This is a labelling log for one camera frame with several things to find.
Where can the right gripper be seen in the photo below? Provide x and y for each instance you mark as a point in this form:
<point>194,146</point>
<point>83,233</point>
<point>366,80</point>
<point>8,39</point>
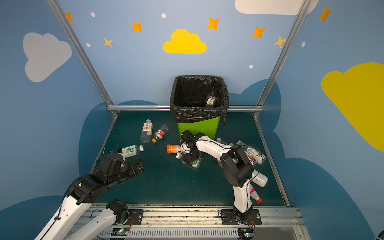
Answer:
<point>190,156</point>

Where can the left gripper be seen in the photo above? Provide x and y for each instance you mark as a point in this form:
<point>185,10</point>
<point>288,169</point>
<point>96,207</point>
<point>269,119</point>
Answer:
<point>130,169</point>

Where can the clear lime juice bottle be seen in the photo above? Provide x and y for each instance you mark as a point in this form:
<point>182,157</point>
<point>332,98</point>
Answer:
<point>195,162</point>
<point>131,151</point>

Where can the clear square osmanthus tea bottle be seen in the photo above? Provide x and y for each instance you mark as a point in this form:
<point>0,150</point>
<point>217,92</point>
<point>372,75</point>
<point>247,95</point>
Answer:
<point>146,135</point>

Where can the clear bottle green cap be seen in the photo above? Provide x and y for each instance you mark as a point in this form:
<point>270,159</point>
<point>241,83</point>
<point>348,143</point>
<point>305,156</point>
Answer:
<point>259,178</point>

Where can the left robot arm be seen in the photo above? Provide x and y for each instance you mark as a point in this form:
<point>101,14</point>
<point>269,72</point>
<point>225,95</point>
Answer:
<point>85,190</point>

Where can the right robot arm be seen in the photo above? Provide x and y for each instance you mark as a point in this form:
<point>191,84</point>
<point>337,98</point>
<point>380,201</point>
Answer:
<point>236,166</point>

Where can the green plastic bin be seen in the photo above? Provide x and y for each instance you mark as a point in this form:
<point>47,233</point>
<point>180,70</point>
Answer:
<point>207,127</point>

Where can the black bin liner bag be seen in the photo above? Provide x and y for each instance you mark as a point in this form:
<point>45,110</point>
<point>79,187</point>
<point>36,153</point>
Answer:
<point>189,95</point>

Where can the orange juice bottle back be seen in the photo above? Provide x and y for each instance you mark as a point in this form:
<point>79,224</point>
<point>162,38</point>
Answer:
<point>174,149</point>

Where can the clear bottle red label yellow cap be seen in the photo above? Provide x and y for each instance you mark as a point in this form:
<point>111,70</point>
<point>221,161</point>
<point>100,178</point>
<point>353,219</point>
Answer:
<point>160,133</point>

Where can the clear bottle red label right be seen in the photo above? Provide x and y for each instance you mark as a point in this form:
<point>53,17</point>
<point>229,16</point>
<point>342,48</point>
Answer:
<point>219,140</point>

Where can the clear bottle colourful label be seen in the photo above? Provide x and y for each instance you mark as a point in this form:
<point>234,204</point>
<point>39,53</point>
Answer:
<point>254,154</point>

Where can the white bottle red logo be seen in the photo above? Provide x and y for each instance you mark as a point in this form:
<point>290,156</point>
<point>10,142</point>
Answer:
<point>255,196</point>

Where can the aluminium back frame rail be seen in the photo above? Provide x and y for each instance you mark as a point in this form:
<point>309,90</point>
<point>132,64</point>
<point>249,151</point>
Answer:
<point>167,108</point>

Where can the aluminium right frame post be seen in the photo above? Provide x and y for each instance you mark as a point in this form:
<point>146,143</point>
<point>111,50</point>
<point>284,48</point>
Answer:
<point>294,30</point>

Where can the aluminium frame post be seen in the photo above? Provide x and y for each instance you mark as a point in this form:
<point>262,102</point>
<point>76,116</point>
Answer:
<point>60,15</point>
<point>294,30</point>

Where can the aluminium left frame post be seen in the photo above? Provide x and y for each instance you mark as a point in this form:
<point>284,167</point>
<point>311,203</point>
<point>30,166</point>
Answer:
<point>60,15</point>

